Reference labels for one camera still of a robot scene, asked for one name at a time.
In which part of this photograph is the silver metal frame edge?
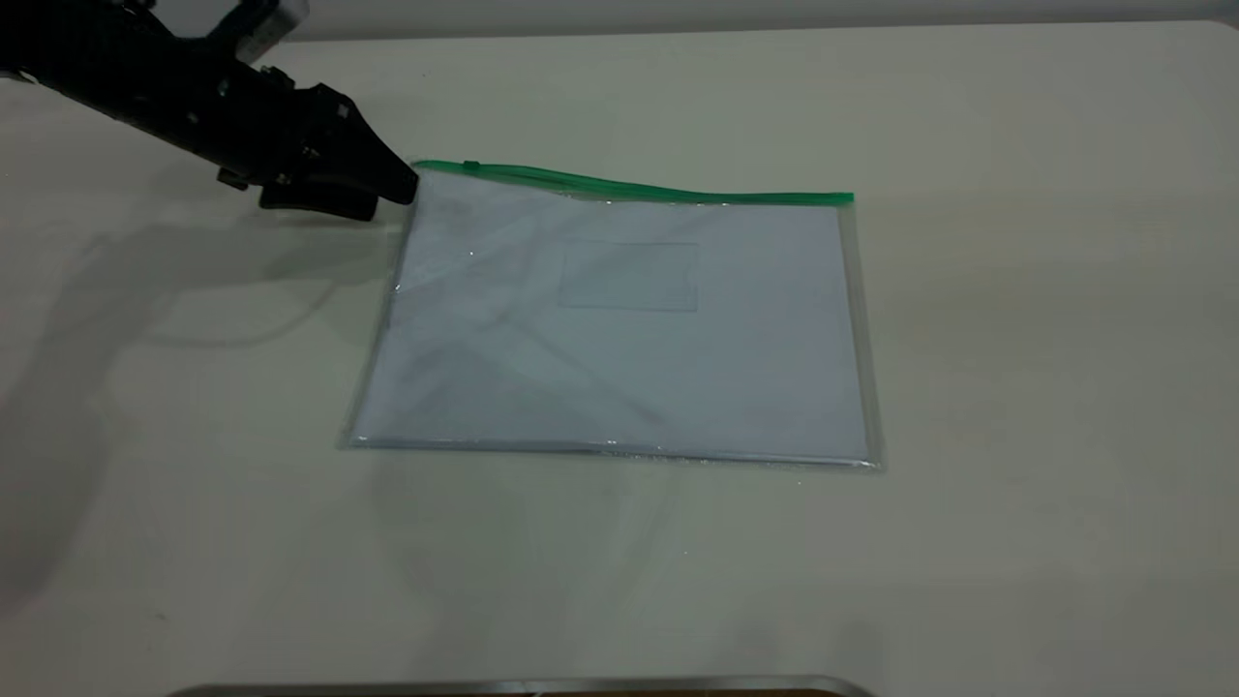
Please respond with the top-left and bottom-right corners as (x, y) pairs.
(165, 675), (877, 697)

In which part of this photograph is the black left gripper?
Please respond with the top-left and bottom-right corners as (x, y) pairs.
(145, 39), (420, 223)

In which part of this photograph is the clear plastic zipper bag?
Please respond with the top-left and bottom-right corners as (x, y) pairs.
(339, 160), (884, 473)

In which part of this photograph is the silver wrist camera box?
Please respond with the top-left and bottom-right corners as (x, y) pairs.
(206, 0), (311, 66)

